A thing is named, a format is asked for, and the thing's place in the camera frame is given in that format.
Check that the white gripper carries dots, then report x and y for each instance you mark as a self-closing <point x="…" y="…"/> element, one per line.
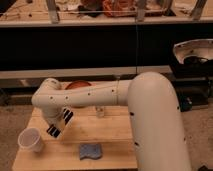
<point x="56" y="119"/>

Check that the orange-brown bowl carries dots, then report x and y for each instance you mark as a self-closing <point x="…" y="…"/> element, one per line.
<point x="77" y="84"/>

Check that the blue wavy sponge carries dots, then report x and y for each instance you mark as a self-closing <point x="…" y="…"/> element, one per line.
<point x="90" y="151"/>

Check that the small clear glass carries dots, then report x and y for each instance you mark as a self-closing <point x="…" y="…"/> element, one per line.
<point x="100" y="111"/>

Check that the orange object on shelf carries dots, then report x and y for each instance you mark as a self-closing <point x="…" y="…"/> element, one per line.
<point x="119" y="8"/>

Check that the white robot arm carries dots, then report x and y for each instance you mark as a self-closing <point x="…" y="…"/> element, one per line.
<point x="155" y="116"/>

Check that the black stand under bowl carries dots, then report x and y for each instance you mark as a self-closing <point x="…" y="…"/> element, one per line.
<point x="193" y="84"/>

